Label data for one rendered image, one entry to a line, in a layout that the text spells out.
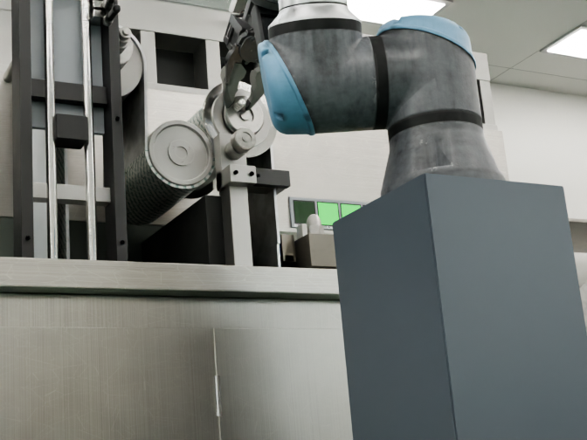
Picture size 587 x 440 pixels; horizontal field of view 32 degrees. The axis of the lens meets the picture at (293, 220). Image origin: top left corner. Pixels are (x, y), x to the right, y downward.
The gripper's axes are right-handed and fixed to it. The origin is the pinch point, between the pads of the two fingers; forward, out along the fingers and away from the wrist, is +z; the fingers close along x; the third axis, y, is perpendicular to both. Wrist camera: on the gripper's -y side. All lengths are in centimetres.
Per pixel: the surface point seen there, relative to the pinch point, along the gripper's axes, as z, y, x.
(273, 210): 15.3, -10.6, -7.6
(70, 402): 18, -56, 38
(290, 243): 19.1, -15.1, -10.5
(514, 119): 121, 275, -307
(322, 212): 32, 18, -36
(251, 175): 7.1, -12.8, 0.3
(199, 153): 8.7, -3.5, 6.5
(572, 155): 133, 261, -347
